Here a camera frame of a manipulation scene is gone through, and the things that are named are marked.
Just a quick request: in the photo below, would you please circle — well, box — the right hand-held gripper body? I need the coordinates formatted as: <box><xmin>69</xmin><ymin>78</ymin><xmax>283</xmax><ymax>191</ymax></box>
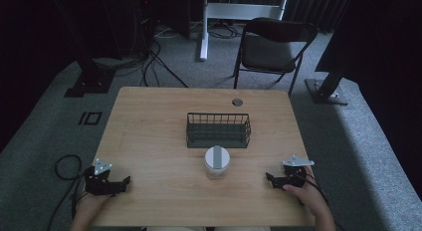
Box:
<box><xmin>281</xmin><ymin>153</ymin><xmax>316</xmax><ymax>189</ymax></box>

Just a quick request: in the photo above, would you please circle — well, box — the person's left hand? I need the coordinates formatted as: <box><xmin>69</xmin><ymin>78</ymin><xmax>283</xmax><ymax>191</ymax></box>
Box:
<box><xmin>75</xmin><ymin>191</ymin><xmax>111</xmax><ymax>223</ymax></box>

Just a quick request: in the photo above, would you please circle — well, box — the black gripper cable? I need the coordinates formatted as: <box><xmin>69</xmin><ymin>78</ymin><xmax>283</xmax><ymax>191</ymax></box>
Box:
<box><xmin>293</xmin><ymin>171</ymin><xmax>330</xmax><ymax>206</ymax></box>
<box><xmin>45</xmin><ymin>153</ymin><xmax>88</xmax><ymax>231</ymax></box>

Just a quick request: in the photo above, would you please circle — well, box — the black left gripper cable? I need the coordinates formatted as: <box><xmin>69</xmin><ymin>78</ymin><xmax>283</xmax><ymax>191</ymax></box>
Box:
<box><xmin>45</xmin><ymin>153</ymin><xmax>88</xmax><ymax>231</ymax></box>

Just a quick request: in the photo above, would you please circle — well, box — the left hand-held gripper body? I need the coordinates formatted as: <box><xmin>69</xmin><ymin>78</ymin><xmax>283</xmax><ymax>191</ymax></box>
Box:
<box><xmin>84</xmin><ymin>157</ymin><xmax>117</xmax><ymax>196</ymax></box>

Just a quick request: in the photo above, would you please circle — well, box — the clear jar with white lid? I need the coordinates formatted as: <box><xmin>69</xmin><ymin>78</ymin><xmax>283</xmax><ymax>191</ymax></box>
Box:
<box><xmin>204</xmin><ymin>144</ymin><xmax>231</xmax><ymax>180</ymax></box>

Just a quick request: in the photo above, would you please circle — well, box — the person's right hand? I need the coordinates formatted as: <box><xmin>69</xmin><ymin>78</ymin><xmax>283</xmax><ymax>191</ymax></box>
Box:
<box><xmin>282</xmin><ymin>166</ymin><xmax>329</xmax><ymax>219</ymax></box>

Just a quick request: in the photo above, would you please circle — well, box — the white desk frame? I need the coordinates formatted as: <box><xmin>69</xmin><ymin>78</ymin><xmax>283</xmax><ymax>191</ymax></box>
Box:
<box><xmin>198</xmin><ymin>0</ymin><xmax>291</xmax><ymax>62</ymax></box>

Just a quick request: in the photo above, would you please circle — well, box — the black folding chair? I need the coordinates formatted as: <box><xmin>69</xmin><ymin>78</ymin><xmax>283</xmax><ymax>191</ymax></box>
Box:
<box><xmin>232</xmin><ymin>17</ymin><xmax>318</xmax><ymax>97</ymax></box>

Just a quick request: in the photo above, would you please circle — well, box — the black metal stand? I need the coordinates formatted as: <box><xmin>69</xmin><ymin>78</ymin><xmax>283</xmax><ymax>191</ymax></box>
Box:
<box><xmin>64</xmin><ymin>0</ymin><xmax>116</xmax><ymax>99</ymax></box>
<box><xmin>304</xmin><ymin>66</ymin><xmax>349</xmax><ymax>107</ymax></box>

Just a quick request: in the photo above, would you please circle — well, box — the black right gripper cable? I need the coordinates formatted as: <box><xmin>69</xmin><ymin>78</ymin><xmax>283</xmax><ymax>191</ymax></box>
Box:
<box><xmin>293</xmin><ymin>171</ymin><xmax>330</xmax><ymax>206</ymax></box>

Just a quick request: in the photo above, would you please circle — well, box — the black wire basket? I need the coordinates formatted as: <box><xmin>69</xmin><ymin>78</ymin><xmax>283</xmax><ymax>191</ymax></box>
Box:
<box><xmin>185</xmin><ymin>112</ymin><xmax>252</xmax><ymax>149</ymax></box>

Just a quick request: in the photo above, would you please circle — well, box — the black floor cables bundle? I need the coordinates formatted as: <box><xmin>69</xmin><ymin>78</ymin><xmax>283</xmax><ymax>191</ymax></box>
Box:
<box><xmin>93</xmin><ymin>23</ymin><xmax>189</xmax><ymax>90</ymax></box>

